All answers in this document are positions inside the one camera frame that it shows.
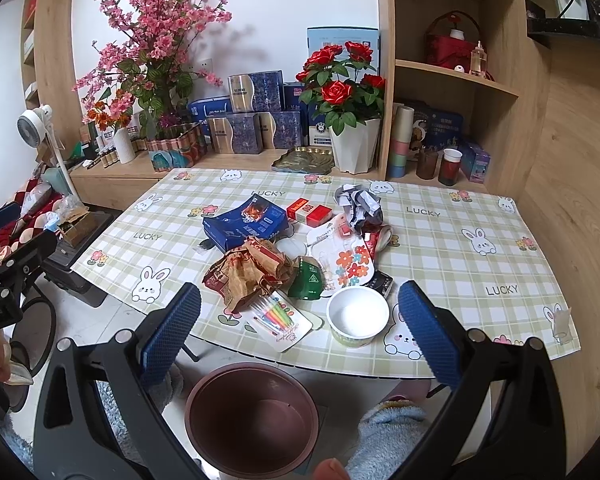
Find green plaid bunny tablecloth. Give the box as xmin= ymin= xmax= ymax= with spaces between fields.
xmin=73 ymin=169 xmax=581 ymax=378

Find red rose bouquet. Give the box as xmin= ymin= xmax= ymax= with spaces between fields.
xmin=296 ymin=41 xmax=386 ymax=136

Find white flower pot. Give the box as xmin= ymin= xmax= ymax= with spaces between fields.
xmin=329 ymin=118 xmax=381 ymax=174

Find dark blue gift box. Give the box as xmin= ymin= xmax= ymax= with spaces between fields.
xmin=207 ymin=113 xmax=263 ymax=155

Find white paper bowl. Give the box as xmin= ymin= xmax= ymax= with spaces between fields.
xmin=326 ymin=286 xmax=390 ymax=348

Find stack of pastel cups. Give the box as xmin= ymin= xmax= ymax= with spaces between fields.
xmin=387 ymin=105 xmax=414 ymax=178

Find colourful candle pack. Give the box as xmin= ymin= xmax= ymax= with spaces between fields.
xmin=244 ymin=292 xmax=313 ymax=353

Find black folding table frame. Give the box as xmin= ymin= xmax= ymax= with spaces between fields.
xmin=182 ymin=341 xmax=200 ymax=363

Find grey white paper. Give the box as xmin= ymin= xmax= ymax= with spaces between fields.
xmin=335 ymin=184 xmax=384 ymax=235

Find floral white plastic package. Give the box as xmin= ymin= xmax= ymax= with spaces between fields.
xmin=306 ymin=214 xmax=375 ymax=297

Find green carton piece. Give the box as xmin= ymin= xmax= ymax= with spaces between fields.
xmin=288 ymin=257 xmax=325 ymax=301

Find red gift basket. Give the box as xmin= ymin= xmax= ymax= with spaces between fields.
xmin=424 ymin=10 xmax=481 ymax=74

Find black foil packet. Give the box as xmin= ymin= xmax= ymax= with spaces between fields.
xmin=365 ymin=270 xmax=394 ymax=299

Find red cigarette pack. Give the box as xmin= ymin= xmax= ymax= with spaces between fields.
xmin=286 ymin=198 xmax=334 ymax=228

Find blue cardboard box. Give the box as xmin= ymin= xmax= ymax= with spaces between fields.
xmin=202 ymin=194 xmax=289 ymax=252

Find brown paper bag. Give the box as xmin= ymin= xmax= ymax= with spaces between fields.
xmin=202 ymin=236 xmax=298 ymax=312

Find red cup on shelf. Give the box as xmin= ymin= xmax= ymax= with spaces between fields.
xmin=438 ymin=148 xmax=463 ymax=186

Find white desk fan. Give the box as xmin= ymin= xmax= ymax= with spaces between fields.
xmin=17 ymin=104 xmax=80 ymax=198

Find brown plastic trash bin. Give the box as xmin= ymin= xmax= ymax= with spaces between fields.
xmin=184 ymin=363 xmax=320 ymax=479

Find pink blossom plant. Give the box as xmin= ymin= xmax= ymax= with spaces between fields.
xmin=72 ymin=0 xmax=233 ymax=141

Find white vase orange flowers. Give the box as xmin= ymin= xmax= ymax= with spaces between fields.
xmin=82 ymin=87 xmax=135 ymax=165

